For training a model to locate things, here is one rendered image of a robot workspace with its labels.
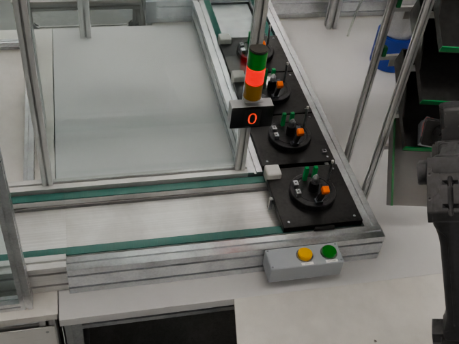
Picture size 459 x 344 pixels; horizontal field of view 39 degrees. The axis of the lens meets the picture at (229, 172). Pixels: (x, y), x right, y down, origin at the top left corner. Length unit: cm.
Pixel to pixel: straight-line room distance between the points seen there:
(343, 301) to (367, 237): 20
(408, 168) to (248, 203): 48
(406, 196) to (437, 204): 85
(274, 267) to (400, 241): 47
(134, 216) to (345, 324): 67
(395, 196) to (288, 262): 40
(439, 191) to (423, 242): 95
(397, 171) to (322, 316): 49
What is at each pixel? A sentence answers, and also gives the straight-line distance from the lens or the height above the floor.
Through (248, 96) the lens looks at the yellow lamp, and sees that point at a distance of 175.
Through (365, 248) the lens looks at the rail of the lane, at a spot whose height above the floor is 91.
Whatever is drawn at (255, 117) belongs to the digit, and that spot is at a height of 120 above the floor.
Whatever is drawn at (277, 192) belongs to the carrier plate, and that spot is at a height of 97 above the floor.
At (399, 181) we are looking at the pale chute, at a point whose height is 104.
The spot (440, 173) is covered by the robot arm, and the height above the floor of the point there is 160.
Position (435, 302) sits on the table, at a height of 86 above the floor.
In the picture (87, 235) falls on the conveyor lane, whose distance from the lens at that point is 185.
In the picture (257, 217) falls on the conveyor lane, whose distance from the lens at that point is 191.
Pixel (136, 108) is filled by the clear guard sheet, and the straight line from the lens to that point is 177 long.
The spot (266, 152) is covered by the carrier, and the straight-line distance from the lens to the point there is 204.
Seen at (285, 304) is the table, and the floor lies 86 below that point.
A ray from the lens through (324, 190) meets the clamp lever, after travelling 181.
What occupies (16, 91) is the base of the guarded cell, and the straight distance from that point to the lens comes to 247.
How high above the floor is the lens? 232
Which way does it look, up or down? 44 degrees down
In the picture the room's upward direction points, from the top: 7 degrees clockwise
